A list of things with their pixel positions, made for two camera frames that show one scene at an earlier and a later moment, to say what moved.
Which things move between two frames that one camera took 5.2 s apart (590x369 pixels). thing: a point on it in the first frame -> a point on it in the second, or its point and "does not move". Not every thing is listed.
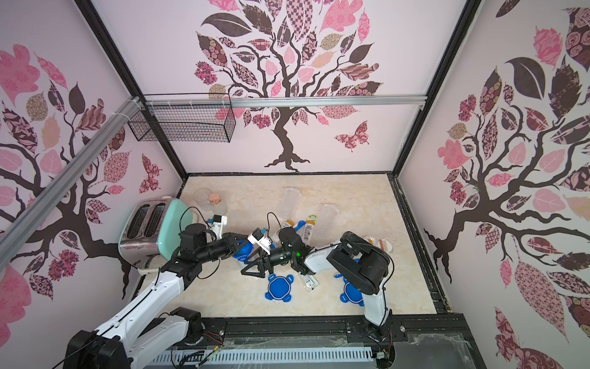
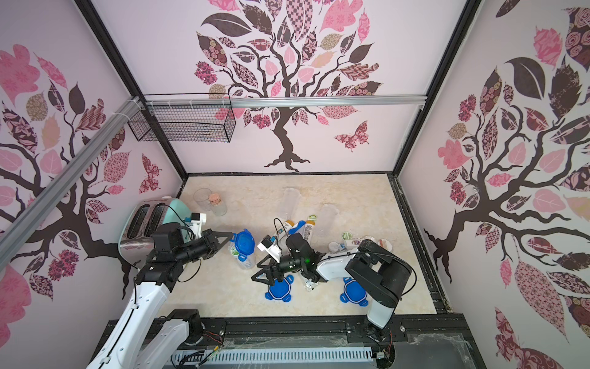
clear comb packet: [309, 281] does not move
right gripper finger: [256, 261] -> [272, 262]
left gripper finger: [236, 239] -> [222, 234]
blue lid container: [290, 201] does not move
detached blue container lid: [351, 294] does not move
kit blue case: [300, 224] does not move
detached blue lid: [279, 287] does not move
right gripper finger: [260, 266] -> [262, 271]
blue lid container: [243, 250] does not move
